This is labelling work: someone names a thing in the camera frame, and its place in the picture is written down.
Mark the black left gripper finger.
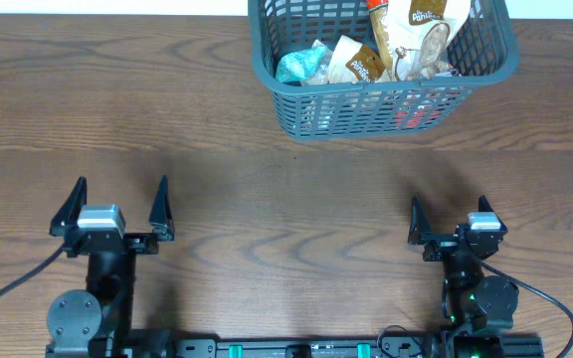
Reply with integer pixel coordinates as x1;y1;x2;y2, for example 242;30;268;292
49;176;88;237
149;175;175;242

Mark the grey plastic lattice basket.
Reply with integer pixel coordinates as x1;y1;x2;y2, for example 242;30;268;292
248;0;519;140

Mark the beige PanBee snack bag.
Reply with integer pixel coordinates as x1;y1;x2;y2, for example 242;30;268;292
328;35;390;84

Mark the beige cookie bag with barcode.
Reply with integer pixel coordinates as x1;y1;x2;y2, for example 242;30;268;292
384;0;471;82

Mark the teal snack packet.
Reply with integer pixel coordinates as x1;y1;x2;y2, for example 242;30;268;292
276;48;325;84

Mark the orange cracker sleeve package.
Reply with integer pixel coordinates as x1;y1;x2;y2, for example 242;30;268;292
366;0;394;79

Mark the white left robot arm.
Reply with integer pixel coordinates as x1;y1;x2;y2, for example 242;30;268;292
46;176;173;357

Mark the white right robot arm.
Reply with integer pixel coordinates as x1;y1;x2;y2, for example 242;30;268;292
169;197;519;358

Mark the black mounting rail base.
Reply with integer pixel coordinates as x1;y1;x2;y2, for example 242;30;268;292
45;330;545;358

